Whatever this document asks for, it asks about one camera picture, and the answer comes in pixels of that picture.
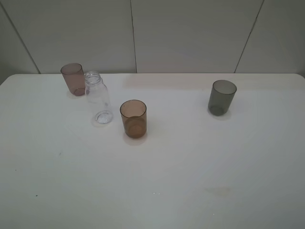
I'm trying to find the grey translucent plastic cup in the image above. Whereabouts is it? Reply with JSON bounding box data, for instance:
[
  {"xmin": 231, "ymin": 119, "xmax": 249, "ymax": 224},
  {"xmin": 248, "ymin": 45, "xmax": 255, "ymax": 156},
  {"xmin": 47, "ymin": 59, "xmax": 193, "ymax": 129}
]
[{"xmin": 208, "ymin": 80, "xmax": 237, "ymax": 116}]

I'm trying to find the clear plastic water bottle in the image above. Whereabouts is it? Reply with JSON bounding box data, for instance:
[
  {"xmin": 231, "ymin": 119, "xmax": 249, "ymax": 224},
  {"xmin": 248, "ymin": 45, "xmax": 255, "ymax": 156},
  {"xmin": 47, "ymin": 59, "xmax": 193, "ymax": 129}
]
[{"xmin": 84, "ymin": 71, "xmax": 113, "ymax": 125}]

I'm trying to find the pink translucent plastic cup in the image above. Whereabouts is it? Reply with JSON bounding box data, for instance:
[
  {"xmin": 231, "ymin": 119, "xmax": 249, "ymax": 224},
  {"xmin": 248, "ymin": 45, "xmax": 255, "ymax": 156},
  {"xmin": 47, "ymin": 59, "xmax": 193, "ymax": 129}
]
[{"xmin": 61, "ymin": 63, "xmax": 85, "ymax": 96}]

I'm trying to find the brown translucent plastic cup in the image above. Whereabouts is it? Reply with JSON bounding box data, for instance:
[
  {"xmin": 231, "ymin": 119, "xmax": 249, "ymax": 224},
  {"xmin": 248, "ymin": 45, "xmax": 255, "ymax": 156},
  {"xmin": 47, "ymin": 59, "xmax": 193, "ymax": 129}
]
[{"xmin": 120, "ymin": 100, "xmax": 147, "ymax": 139}]

